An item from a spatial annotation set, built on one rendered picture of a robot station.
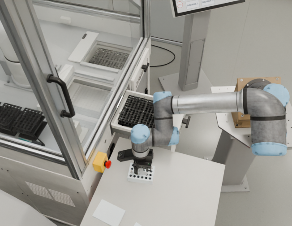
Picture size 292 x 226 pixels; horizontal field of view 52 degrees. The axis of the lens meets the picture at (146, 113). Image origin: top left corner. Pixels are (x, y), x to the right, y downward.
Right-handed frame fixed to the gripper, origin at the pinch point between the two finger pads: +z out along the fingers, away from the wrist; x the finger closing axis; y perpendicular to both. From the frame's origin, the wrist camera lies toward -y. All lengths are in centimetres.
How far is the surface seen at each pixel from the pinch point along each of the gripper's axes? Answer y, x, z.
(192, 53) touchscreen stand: 21, 127, 33
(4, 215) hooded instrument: -9, -53, -84
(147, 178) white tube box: 4.9, -1.4, 3.1
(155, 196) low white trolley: 10.2, -8.7, 5.7
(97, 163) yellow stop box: -17.8, -3.6, -9.4
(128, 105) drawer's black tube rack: -10.7, 33.4, -8.3
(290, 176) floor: 107, 55, 82
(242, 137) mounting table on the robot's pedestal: 52, 31, 6
